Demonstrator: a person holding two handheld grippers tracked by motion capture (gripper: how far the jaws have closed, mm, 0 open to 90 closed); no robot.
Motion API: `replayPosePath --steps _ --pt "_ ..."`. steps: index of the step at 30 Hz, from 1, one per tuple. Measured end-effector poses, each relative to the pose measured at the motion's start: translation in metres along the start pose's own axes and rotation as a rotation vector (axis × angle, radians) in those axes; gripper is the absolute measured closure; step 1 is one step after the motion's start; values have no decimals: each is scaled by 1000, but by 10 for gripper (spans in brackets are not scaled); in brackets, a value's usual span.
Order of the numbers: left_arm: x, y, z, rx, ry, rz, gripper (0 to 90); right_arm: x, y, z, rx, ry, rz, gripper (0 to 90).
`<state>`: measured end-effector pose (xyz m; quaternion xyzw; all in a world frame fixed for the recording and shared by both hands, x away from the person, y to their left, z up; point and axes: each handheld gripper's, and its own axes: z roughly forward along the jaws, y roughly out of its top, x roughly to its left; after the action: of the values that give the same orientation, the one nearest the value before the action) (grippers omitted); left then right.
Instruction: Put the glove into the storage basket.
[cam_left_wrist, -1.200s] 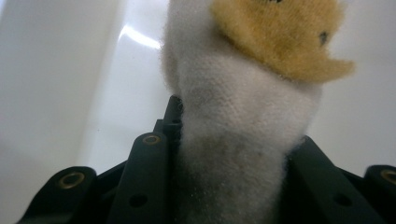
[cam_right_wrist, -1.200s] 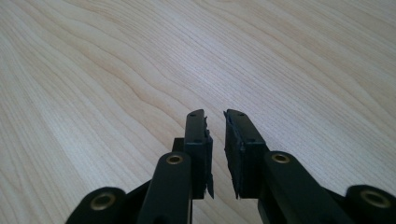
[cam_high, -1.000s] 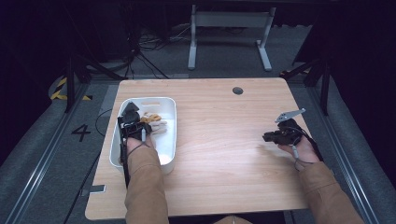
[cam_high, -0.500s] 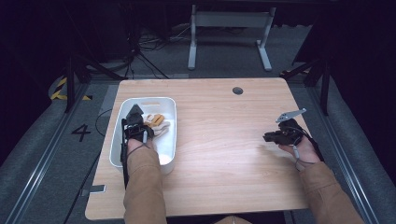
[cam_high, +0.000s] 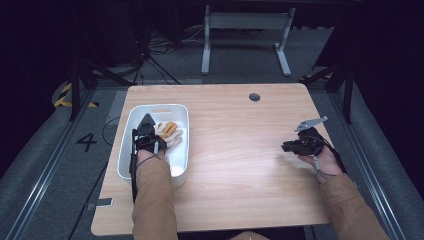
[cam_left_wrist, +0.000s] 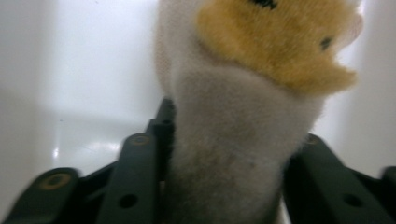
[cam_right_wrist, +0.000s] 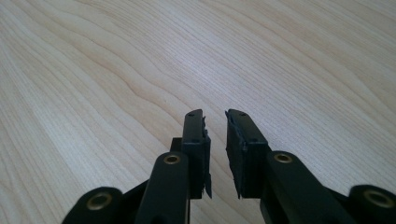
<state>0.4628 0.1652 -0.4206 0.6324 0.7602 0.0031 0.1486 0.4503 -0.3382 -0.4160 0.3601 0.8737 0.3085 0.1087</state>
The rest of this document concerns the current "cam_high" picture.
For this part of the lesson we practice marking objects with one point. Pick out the black metal stand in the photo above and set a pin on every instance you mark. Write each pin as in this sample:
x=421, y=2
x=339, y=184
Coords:
x=76, y=90
x=348, y=96

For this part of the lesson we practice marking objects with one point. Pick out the person's right hand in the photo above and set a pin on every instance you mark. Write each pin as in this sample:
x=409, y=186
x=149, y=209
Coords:
x=328, y=163

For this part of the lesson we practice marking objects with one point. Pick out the yellow black hazard tape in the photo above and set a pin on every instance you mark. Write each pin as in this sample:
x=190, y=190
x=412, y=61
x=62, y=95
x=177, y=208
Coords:
x=62, y=96

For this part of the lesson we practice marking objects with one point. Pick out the grey metal table frame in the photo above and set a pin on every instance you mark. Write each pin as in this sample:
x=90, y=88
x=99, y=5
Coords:
x=246, y=20

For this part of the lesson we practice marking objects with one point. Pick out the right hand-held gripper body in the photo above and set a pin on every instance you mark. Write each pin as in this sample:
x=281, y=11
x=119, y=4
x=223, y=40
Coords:
x=310, y=145

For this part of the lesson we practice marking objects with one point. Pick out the white plastic bin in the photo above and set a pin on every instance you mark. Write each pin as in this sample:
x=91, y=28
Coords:
x=180, y=156

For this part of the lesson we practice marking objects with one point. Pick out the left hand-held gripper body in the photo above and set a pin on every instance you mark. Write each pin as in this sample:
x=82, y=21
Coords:
x=145, y=133

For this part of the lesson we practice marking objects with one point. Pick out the dark curtain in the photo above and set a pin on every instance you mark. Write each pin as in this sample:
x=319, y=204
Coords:
x=26, y=66
x=390, y=66

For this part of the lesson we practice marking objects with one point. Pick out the metal floor rail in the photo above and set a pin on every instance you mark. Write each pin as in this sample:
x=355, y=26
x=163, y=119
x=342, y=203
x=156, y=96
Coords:
x=43, y=180
x=370, y=173

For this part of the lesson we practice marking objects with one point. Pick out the person's left hand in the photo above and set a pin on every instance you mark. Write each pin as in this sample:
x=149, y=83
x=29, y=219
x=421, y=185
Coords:
x=146, y=156

